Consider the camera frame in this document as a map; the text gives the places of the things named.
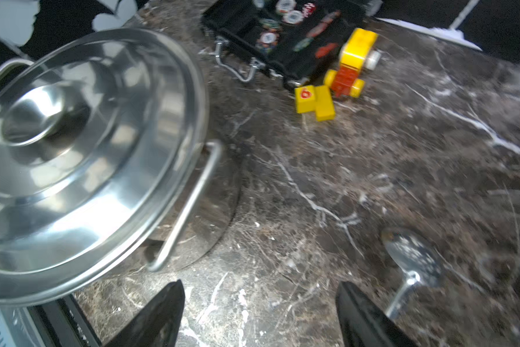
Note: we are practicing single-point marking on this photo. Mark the yellow red toy car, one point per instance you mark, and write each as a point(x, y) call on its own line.
point(356, 55)

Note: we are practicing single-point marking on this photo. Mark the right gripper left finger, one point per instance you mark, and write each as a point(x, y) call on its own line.
point(158, 323)

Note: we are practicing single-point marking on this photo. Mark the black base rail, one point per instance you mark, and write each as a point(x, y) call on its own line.
point(63, 323)

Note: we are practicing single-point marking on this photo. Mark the yellow number six block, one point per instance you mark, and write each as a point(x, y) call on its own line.
point(317, 99)

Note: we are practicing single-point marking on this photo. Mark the black poker chip case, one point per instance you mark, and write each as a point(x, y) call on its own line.
point(294, 41)

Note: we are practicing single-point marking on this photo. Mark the long metal spoon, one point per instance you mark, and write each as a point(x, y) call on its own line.
point(417, 260)

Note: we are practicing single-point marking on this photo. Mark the steel pot lid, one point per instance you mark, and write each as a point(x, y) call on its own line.
point(97, 141)

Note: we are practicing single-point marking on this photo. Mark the stainless steel pot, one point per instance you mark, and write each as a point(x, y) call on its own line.
point(196, 221)

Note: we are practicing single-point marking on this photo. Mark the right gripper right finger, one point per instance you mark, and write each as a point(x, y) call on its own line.
point(362, 323)

